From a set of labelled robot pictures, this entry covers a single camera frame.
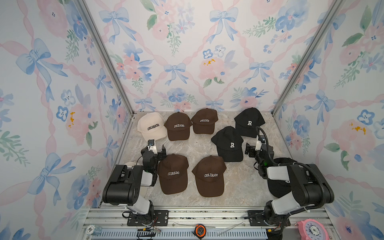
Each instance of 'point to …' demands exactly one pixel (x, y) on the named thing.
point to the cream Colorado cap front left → (143, 189)
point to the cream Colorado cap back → (152, 126)
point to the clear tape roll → (94, 230)
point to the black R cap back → (247, 121)
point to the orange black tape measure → (200, 231)
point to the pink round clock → (312, 229)
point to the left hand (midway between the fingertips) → (156, 145)
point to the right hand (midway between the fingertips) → (256, 143)
